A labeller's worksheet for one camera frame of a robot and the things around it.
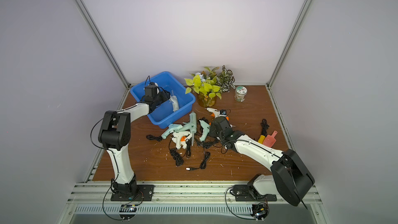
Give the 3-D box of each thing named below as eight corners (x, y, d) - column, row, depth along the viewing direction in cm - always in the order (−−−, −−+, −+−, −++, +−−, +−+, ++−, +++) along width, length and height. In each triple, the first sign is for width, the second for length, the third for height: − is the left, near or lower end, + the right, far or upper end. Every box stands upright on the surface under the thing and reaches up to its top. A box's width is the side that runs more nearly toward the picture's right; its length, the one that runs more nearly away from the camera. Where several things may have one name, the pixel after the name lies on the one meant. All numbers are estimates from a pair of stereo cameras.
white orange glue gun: (171, 149, 88) (170, 147, 86) (173, 134, 94) (172, 131, 92) (191, 149, 88) (190, 147, 86) (192, 133, 94) (191, 131, 92)
